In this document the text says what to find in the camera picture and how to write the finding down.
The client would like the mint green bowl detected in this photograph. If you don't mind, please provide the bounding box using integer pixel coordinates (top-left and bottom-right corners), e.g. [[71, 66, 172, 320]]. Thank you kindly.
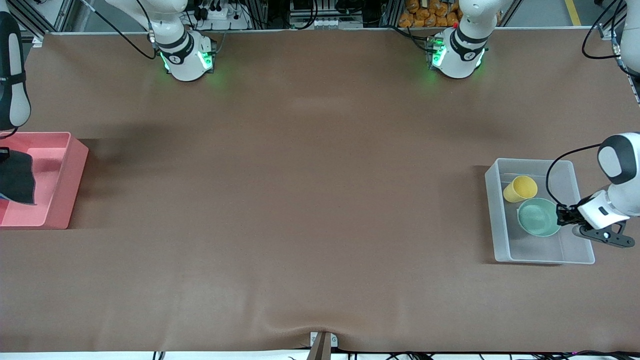
[[517, 198, 562, 238]]

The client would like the yellow plastic cup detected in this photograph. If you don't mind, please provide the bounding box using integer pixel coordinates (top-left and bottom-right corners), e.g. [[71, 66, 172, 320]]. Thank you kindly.
[[503, 175, 539, 204]]

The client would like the dark grey cloth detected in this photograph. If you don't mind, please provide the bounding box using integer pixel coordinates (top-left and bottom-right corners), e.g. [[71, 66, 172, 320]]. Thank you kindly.
[[0, 147, 37, 205]]

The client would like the clear plastic storage bin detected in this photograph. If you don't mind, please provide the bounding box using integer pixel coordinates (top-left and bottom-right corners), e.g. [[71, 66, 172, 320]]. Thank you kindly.
[[484, 158, 596, 265]]

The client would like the orange snack packages pile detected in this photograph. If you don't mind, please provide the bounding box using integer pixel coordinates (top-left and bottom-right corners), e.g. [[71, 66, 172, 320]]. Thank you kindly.
[[398, 0, 462, 29]]

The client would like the brown table cover sheet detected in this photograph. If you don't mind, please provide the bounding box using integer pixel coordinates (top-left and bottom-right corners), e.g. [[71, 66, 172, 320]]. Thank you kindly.
[[0, 27, 640, 354]]

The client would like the white power strip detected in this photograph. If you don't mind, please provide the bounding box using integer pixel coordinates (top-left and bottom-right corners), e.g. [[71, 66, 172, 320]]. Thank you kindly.
[[199, 6, 251, 30]]

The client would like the pink plastic storage bin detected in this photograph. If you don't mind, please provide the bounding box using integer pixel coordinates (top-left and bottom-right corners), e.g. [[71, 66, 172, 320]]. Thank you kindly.
[[0, 132, 90, 230]]

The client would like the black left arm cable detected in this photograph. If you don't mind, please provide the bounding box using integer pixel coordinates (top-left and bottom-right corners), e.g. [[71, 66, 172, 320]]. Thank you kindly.
[[545, 143, 602, 209]]

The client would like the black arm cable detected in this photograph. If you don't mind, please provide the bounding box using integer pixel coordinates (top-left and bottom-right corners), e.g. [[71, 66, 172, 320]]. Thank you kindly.
[[545, 143, 602, 209], [80, 0, 161, 61]]

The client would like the metal table edge bracket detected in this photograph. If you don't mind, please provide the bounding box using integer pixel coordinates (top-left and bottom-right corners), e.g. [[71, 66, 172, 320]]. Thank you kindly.
[[306, 331, 339, 360]]

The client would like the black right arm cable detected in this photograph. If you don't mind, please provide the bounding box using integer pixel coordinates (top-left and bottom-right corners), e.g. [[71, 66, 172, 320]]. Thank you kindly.
[[80, 0, 161, 61]]

